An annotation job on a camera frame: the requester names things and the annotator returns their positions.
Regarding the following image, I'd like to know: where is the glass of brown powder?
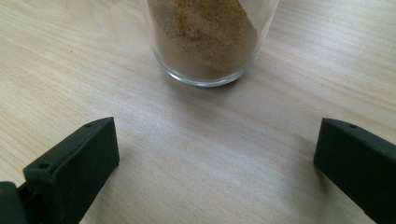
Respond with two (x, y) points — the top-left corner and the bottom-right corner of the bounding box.
(141, 0), (280, 88)

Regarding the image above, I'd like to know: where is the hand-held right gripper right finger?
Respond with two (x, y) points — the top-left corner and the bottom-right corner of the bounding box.
(313, 117), (396, 224)

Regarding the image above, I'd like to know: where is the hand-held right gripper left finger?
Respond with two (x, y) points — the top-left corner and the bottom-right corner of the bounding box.
(18, 116), (120, 224)

